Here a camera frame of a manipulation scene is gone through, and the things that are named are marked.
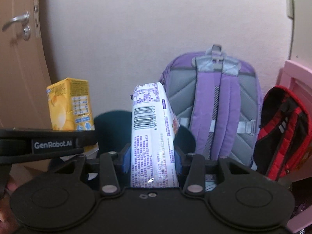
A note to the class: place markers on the yellow juice carton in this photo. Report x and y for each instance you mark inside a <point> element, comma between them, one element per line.
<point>63,102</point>

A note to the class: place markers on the pink cabinet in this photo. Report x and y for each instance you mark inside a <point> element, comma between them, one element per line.
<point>297,70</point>

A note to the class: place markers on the metal door latch plate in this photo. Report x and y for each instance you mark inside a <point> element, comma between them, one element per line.
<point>36,17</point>

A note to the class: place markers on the silver door keyhole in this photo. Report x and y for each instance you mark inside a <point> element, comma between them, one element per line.
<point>26,33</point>

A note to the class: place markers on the white door frame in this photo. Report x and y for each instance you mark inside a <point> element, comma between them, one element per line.
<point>301,17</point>

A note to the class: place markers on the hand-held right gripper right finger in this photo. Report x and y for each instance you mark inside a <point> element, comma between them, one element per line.
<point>177,161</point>

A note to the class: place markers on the dark teal bin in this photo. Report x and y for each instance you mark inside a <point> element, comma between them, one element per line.
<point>112,131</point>

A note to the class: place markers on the brown wooden door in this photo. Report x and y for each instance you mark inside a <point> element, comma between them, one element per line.
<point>24,78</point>

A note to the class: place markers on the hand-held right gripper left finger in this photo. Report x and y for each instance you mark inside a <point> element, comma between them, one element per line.
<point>126,159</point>

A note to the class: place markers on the red black backpack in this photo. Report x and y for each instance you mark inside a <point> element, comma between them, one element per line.
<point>273,136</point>

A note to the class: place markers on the white wall switch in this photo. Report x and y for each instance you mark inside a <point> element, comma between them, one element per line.
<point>289,7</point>

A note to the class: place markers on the white purple snack packet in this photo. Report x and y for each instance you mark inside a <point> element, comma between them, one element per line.
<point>151,139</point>

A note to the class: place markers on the purple grey backpack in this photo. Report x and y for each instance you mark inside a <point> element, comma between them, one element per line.
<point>214,102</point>

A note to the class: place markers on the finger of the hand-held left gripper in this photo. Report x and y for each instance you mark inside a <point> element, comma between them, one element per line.
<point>87,137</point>

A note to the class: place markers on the person's left hand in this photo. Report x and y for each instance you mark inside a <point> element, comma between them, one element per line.
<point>11,186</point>

